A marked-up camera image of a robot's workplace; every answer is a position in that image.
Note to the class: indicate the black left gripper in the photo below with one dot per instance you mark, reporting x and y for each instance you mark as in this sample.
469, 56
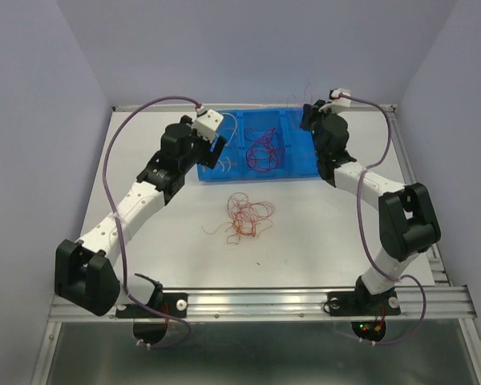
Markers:
209, 157

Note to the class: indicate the aluminium front mounting rail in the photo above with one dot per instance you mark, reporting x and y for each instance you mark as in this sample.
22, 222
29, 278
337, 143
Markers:
293, 305

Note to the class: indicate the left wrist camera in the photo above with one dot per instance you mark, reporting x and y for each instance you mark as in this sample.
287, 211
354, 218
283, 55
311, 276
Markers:
207, 123

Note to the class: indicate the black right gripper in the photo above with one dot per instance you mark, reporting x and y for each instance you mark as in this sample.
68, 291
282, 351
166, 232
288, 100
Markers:
310, 112

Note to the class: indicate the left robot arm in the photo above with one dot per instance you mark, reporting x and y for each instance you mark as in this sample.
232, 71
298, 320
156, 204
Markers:
92, 272

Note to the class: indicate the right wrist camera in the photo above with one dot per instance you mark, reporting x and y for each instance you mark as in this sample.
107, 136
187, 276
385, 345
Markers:
339, 101

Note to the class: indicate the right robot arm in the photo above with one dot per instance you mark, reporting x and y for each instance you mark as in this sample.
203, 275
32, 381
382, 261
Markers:
407, 221

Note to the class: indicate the blue three-compartment plastic bin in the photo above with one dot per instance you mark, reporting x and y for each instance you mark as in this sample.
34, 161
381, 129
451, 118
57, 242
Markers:
262, 144

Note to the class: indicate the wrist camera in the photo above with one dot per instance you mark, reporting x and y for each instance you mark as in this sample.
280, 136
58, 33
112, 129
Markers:
207, 123
339, 101

